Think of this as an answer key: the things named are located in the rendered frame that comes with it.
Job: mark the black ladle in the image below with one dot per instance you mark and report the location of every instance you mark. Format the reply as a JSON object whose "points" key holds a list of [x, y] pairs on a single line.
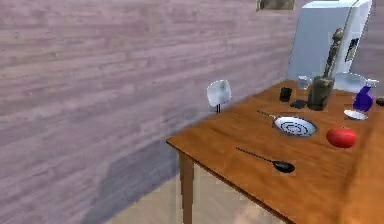
{"points": [[282, 165]]}

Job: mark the brown wooden table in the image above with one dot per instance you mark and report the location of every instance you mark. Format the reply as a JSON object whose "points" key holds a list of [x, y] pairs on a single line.
{"points": [[240, 140]]}

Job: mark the black upright box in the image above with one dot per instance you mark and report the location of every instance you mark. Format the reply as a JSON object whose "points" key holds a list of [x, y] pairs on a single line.
{"points": [[285, 94]]}

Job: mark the silver frying pan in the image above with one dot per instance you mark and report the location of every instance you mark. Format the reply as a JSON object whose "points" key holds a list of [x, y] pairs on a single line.
{"points": [[295, 127]]}

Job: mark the clear glass cup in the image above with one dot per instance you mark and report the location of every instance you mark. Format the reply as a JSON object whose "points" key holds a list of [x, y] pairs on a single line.
{"points": [[303, 82]]}

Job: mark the dark bronze statue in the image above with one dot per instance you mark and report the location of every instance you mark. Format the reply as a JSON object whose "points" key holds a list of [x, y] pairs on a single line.
{"points": [[320, 89]]}

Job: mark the white fridge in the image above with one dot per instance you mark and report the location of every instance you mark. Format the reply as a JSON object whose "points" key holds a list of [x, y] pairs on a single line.
{"points": [[316, 43]]}

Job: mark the red tomato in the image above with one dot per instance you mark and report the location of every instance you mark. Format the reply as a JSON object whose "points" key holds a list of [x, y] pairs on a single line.
{"points": [[341, 137]]}

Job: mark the white bowl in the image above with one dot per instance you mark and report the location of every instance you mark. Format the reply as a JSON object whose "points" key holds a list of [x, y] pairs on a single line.
{"points": [[350, 81]]}

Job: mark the small white plate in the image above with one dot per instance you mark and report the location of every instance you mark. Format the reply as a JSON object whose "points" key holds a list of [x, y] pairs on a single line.
{"points": [[355, 115]]}

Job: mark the dark round potato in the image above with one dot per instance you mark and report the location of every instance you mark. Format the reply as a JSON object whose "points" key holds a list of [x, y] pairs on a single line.
{"points": [[380, 101]]}

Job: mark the framed wall picture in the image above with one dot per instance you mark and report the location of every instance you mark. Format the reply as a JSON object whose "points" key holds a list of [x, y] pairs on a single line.
{"points": [[275, 4]]}

